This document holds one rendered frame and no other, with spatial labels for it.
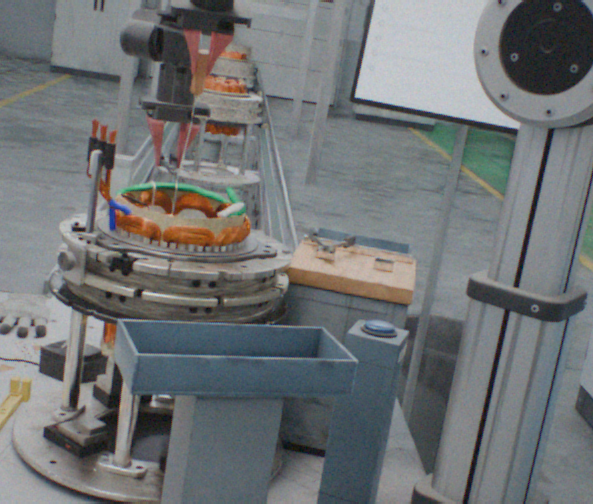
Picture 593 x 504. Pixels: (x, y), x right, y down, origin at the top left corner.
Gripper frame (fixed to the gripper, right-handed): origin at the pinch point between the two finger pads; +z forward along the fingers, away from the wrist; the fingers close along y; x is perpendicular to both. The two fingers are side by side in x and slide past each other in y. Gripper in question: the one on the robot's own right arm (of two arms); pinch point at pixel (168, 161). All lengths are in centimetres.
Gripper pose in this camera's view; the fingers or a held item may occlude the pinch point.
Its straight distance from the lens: 152.2
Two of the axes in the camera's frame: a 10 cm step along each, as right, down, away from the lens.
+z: -1.5, 9.5, 2.6
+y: -9.6, -0.8, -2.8
